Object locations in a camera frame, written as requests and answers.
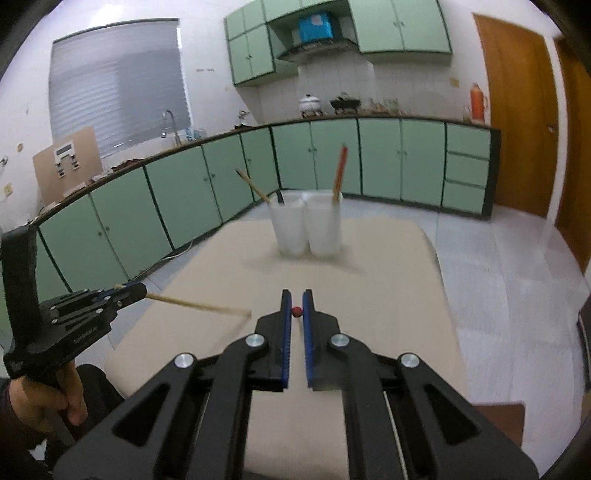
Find brown wooden door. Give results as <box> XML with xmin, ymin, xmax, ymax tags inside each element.
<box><xmin>554</xmin><ymin>37</ymin><xmax>591</xmax><ymax>274</ymax></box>
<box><xmin>473</xmin><ymin>14</ymin><xmax>560</xmax><ymax>219</ymax></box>

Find brown cardboard board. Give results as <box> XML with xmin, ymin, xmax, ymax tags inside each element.
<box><xmin>32</xmin><ymin>127</ymin><xmax>103</xmax><ymax>204</ymax></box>

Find grey window blind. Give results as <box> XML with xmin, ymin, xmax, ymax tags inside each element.
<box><xmin>48</xmin><ymin>18</ymin><xmax>193</xmax><ymax>160</ymax></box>

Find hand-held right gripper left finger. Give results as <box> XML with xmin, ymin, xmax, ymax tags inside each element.
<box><xmin>55</xmin><ymin>289</ymin><xmax>293</xmax><ymax>480</ymax></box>

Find orange thermos flask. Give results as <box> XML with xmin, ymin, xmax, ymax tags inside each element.
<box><xmin>469</xmin><ymin>83</ymin><xmax>489</xmax><ymax>123</ymax></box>

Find black wok with lid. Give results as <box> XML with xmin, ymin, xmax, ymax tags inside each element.
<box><xmin>329</xmin><ymin>92</ymin><xmax>361</xmax><ymax>115</ymax></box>

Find black furniture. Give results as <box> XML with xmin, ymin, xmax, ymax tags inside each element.
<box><xmin>577</xmin><ymin>295</ymin><xmax>591</xmax><ymax>371</ymax></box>

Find person's dark trouser leg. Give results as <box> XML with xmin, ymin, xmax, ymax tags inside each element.
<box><xmin>76</xmin><ymin>364</ymin><xmax>127</xmax><ymax>437</ymax></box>

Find person's left hand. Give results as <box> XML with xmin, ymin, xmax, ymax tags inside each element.
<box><xmin>11</xmin><ymin>361</ymin><xmax>88</xmax><ymax>428</ymax></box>

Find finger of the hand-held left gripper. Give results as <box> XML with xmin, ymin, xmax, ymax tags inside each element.
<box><xmin>104</xmin><ymin>295</ymin><xmax>145</xmax><ymax>311</ymax></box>
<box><xmin>99</xmin><ymin>283</ymin><xmax>147</xmax><ymax>301</ymax></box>

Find green wall cabinets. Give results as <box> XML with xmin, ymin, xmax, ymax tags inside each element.
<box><xmin>224</xmin><ymin>0</ymin><xmax>453</xmax><ymax>88</ymax></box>

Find white cooking pot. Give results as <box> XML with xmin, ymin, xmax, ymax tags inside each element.
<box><xmin>298</xmin><ymin>93</ymin><xmax>323</xmax><ymax>116</ymax></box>

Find green base cabinets with countertop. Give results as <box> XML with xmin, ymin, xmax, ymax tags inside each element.
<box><xmin>34</xmin><ymin>115</ymin><xmax>502</xmax><ymax>288</ymax></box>

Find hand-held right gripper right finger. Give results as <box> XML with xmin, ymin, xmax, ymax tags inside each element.
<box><xmin>303</xmin><ymin>289</ymin><xmax>539</xmax><ymax>480</ymax></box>

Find white two-compartment utensil holder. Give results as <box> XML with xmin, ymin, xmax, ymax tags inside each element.
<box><xmin>269</xmin><ymin>191</ymin><xmax>345</xmax><ymax>257</ymax></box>

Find person's left forearm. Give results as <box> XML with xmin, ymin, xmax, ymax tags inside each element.
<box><xmin>0</xmin><ymin>378</ymin><xmax>47</xmax><ymax>467</ymax></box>

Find white device on cardboard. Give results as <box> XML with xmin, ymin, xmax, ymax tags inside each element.
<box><xmin>54</xmin><ymin>143</ymin><xmax>79</xmax><ymax>176</ymax></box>

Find range hood with blue film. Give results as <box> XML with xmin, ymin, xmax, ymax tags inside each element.
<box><xmin>276</xmin><ymin>11</ymin><xmax>359</xmax><ymax>64</ymax></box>

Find brown wooden board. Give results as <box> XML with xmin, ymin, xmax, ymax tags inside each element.
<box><xmin>471</xmin><ymin>401</ymin><xmax>526</xmax><ymax>449</ymax></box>

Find beige tablecloth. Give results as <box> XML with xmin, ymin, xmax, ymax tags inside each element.
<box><xmin>104</xmin><ymin>217</ymin><xmax>467</xmax><ymax>480</ymax></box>

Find chrome kitchen faucet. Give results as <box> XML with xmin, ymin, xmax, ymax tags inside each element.
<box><xmin>161</xmin><ymin>110</ymin><xmax>182</xmax><ymax>147</ymax></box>

